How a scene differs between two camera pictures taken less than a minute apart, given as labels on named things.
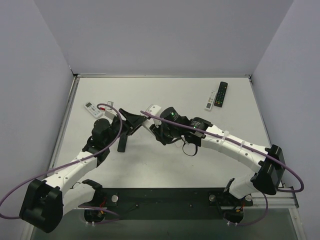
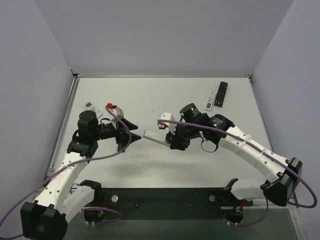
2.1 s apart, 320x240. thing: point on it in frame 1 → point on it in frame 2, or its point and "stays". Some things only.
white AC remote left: (93, 110) stays
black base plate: (168, 203) stays
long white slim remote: (147, 123) → (157, 137)
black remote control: (122, 143) stays
